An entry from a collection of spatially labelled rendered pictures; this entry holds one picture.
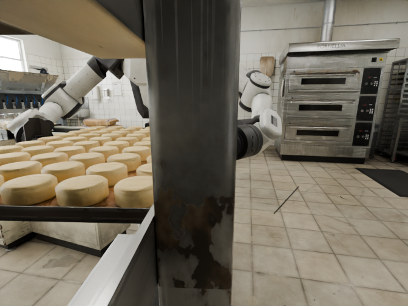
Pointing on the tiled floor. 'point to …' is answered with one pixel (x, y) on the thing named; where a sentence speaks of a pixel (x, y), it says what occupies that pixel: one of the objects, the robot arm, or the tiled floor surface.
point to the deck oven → (330, 99)
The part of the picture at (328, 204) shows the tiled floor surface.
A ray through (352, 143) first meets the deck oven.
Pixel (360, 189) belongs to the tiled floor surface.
